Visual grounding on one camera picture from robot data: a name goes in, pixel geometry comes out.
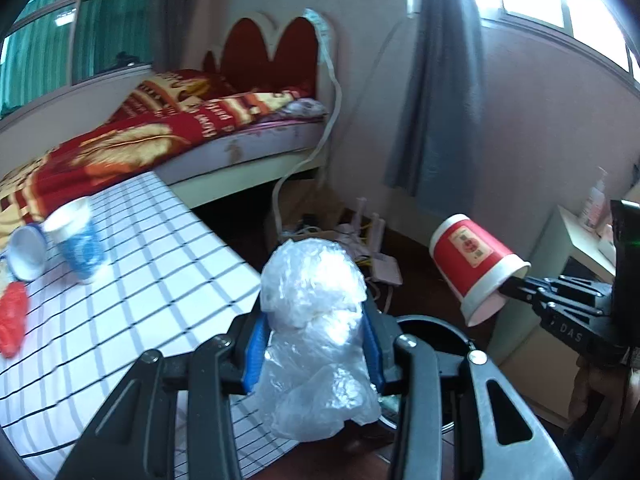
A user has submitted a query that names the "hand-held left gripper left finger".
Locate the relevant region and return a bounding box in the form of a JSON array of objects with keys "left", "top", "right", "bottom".
[{"left": 55, "top": 312, "right": 273, "bottom": 480}]

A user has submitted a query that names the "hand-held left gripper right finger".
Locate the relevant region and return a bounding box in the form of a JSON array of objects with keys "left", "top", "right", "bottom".
[{"left": 362, "top": 305, "right": 576, "bottom": 480}]

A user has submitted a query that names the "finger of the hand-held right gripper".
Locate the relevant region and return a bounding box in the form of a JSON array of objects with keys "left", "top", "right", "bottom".
[
  {"left": 500, "top": 284, "right": 608, "bottom": 318},
  {"left": 512, "top": 267, "right": 613, "bottom": 295}
]

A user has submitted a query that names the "red paper cup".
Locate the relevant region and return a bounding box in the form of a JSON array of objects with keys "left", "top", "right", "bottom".
[{"left": 429, "top": 214, "right": 532, "bottom": 328}]

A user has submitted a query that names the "black trash bin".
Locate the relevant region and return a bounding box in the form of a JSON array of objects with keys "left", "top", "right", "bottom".
[{"left": 380, "top": 314, "right": 476, "bottom": 433}]

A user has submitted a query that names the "clear plastic bag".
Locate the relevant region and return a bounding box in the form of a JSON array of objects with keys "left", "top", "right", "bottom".
[{"left": 252, "top": 239, "right": 383, "bottom": 443}]

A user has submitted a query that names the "person's right hand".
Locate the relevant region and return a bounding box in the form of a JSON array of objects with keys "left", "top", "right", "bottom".
[{"left": 570, "top": 357, "right": 640, "bottom": 428}]

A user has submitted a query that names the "pink packet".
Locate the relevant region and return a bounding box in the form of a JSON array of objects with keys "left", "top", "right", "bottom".
[{"left": 597, "top": 222, "right": 619, "bottom": 261}]

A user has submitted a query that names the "white pump bottle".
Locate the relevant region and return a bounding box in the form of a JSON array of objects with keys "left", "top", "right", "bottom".
[{"left": 577, "top": 167, "right": 612, "bottom": 231}]

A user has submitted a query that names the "cream nightstand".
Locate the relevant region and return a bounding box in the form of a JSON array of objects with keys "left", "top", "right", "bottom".
[{"left": 492, "top": 205, "right": 621, "bottom": 428}]

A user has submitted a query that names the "white router with antennas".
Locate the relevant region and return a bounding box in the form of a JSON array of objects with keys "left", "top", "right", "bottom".
[{"left": 345, "top": 199, "right": 403, "bottom": 286}]

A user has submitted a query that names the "white checkered tablecloth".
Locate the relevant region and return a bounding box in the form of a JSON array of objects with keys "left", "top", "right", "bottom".
[{"left": 0, "top": 170, "right": 301, "bottom": 476}]

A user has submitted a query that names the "cardboard box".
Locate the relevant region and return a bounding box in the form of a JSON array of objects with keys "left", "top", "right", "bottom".
[{"left": 272, "top": 187, "right": 351, "bottom": 241}]

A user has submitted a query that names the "blue white patterned paper cup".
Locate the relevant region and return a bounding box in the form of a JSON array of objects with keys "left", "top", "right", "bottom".
[{"left": 42, "top": 196, "right": 107, "bottom": 286}]

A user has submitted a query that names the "grey curtain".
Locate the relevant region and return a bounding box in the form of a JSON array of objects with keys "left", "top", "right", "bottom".
[
  {"left": 150, "top": 0, "right": 241, "bottom": 73},
  {"left": 385, "top": 0, "right": 483, "bottom": 213}
]

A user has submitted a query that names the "red plastic wrapper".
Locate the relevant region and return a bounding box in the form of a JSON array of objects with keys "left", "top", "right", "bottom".
[{"left": 0, "top": 281, "right": 28, "bottom": 358}]

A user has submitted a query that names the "grey floral pillow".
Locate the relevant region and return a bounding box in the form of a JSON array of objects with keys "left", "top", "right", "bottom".
[{"left": 277, "top": 99, "right": 328, "bottom": 118}]

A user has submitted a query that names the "red gold printed blanket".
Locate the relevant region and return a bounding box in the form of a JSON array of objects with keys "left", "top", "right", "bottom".
[{"left": 0, "top": 70, "right": 313, "bottom": 256}]

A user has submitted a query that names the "white bed with red headboard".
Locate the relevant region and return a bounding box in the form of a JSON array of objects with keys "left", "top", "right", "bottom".
[{"left": 0, "top": 9, "right": 341, "bottom": 211}]

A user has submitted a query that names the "window with green netting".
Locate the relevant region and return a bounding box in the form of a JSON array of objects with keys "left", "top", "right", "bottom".
[{"left": 0, "top": 0, "right": 156, "bottom": 116}]

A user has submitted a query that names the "white flat cable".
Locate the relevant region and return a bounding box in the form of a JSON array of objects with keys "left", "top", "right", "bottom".
[{"left": 270, "top": 7, "right": 343, "bottom": 233}]

